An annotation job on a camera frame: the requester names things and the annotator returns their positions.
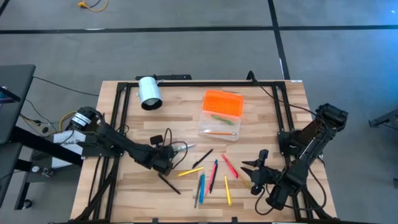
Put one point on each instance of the white spotlight lamp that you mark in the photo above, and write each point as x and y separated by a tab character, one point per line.
150	93

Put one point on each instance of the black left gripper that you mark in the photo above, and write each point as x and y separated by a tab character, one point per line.
161	158

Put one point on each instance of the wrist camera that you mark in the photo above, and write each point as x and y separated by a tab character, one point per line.
156	139
264	157

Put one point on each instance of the black pen with clip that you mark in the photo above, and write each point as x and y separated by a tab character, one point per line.
202	158

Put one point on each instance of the orange pencil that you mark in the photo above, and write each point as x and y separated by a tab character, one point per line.
219	133

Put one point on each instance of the slim dark pencil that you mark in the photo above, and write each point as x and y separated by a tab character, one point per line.
169	184

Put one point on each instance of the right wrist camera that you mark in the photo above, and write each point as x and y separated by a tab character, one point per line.
264	157

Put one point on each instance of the black metal stand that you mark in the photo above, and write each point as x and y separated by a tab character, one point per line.
385	118

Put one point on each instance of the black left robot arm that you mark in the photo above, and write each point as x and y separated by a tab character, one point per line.
118	140

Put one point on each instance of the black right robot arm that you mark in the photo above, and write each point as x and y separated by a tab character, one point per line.
304	155

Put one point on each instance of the grey pen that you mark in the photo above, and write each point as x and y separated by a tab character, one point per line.
198	193

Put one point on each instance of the thin yellow pencil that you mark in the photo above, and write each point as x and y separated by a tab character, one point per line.
237	170

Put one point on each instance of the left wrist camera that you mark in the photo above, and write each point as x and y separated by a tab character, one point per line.
156	139

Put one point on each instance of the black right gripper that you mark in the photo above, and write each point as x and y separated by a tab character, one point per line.
267	179

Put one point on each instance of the yellow pen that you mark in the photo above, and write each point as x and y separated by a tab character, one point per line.
190	171
228	190

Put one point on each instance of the black desk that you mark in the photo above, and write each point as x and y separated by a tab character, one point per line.
15	93

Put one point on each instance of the clear box with orange lid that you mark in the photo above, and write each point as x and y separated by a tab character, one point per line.
222	104

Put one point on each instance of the blue multicolour pen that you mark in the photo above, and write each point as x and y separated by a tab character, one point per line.
186	147
202	188

